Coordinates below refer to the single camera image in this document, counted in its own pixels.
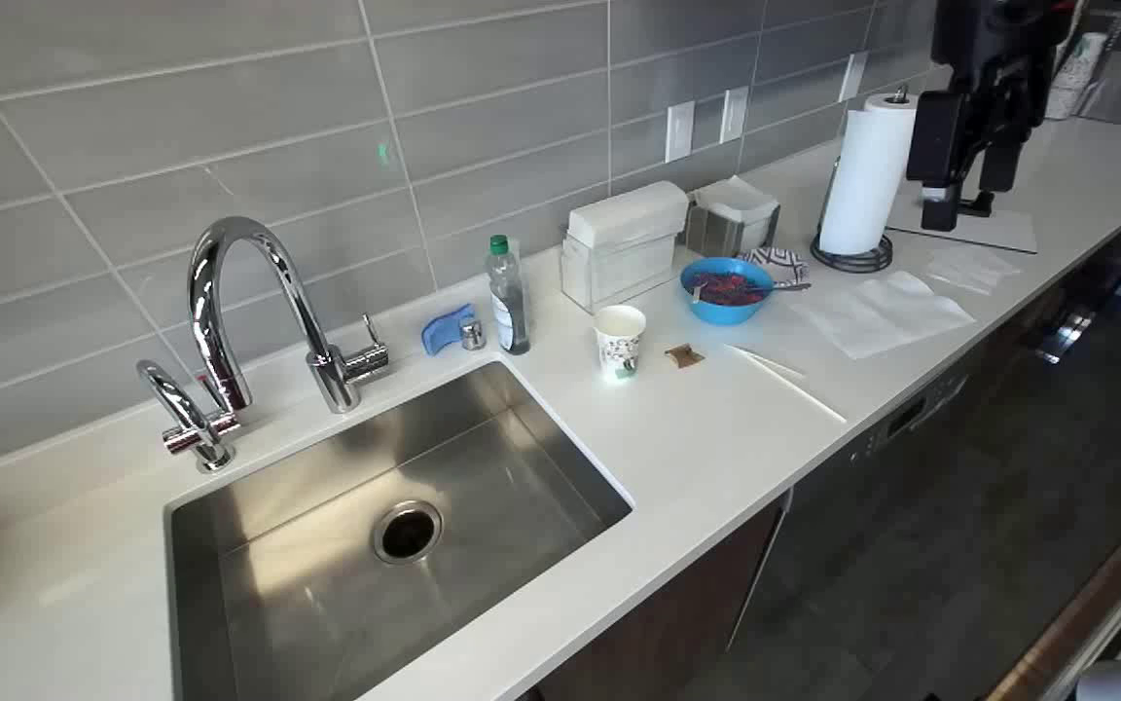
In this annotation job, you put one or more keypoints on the short pale stir stick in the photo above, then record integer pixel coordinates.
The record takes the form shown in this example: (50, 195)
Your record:
(770, 363)

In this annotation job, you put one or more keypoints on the white paper sheet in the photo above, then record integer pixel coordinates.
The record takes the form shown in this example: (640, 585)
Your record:
(878, 317)

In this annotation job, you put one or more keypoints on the colourful bead contents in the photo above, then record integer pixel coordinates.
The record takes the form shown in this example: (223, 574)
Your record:
(735, 288)

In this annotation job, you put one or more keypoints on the white wall outlet plate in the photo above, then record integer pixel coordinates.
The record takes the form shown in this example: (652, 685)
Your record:
(681, 128)
(849, 78)
(735, 113)

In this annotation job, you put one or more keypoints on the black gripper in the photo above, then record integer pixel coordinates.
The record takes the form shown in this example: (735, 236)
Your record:
(995, 32)

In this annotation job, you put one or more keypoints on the white paper towel roll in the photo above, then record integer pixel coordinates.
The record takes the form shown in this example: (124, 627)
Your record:
(866, 169)

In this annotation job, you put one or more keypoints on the stainless steel sink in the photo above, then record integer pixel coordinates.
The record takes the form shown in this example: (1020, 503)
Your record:
(329, 585)

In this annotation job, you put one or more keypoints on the white flat board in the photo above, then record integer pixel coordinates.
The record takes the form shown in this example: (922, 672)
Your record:
(1011, 232)

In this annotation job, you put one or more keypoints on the wooden frame piece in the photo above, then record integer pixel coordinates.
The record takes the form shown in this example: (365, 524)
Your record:
(1081, 607)

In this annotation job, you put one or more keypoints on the black paper towel holder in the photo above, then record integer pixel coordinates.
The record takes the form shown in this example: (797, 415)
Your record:
(853, 261)

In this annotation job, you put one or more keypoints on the blue bowl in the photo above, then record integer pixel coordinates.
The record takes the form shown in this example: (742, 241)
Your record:
(703, 313)

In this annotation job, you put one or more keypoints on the white napkin stack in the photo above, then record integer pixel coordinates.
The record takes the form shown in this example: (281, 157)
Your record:
(738, 195)

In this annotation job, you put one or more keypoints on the white box container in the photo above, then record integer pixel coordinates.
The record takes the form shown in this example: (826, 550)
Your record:
(620, 239)

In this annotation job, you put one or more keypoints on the white plastic spoon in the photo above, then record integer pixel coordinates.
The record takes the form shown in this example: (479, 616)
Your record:
(703, 296)

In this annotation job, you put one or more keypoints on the brown paper packet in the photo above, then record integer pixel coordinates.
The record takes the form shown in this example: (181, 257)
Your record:
(682, 356)

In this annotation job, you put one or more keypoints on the blue sponge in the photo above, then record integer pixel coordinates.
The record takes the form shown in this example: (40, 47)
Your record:
(444, 330)

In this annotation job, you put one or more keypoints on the white paper coffee cup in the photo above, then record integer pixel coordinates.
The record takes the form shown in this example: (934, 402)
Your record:
(620, 339)

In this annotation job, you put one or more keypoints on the black bracket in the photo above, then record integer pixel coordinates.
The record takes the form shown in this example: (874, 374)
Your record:
(974, 202)

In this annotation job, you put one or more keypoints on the clear soap bottle green cap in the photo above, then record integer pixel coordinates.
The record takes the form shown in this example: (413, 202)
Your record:
(507, 305)

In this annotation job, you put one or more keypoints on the dark wood base cabinet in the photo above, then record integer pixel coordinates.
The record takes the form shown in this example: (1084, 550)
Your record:
(665, 636)

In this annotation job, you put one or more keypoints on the tall chrome faucet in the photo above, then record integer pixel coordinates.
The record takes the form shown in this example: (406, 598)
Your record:
(230, 236)

